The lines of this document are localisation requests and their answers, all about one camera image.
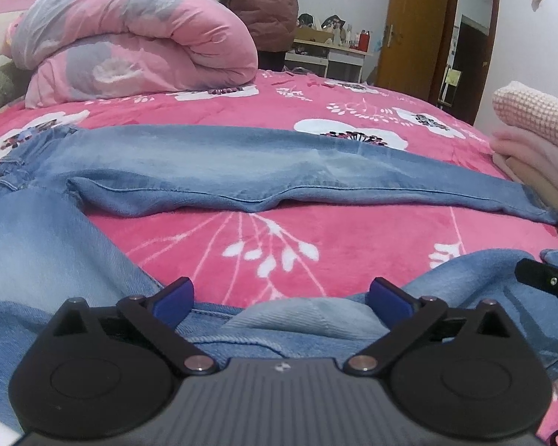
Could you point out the blue denim jeans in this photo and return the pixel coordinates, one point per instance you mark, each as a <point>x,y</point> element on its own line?
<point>50,251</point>

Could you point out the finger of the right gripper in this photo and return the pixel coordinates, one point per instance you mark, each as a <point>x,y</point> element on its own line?
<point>538,275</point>

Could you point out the cardboard box on desk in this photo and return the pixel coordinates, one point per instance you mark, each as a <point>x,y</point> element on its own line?
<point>313,35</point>

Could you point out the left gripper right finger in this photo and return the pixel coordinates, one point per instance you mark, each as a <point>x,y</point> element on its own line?
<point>409,321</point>

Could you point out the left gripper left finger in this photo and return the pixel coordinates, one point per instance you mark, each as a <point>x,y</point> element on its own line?
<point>156,318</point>

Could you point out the brown wooden door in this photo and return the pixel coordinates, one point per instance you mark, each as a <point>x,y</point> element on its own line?
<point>411,45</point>

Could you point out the cluttered white shelf desk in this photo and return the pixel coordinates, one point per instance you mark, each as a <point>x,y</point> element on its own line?
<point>340,60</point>

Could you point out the pink floral bed blanket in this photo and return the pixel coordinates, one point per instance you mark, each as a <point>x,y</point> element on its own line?
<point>300,250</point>

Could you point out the red bottle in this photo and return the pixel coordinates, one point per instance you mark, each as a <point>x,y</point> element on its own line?
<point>364,41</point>

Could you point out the light pink folded blanket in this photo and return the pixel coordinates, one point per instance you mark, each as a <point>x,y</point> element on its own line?
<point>529,148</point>

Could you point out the green floral pillow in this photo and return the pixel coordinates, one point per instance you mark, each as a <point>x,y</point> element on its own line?
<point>14,83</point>

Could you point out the pink grey folded duvet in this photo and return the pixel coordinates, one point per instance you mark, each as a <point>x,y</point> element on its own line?
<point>82,50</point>

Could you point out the beige folded clothes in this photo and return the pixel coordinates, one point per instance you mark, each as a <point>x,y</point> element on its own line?
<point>527,175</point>

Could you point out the person in mauve jacket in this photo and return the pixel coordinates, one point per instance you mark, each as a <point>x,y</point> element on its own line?
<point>272,25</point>

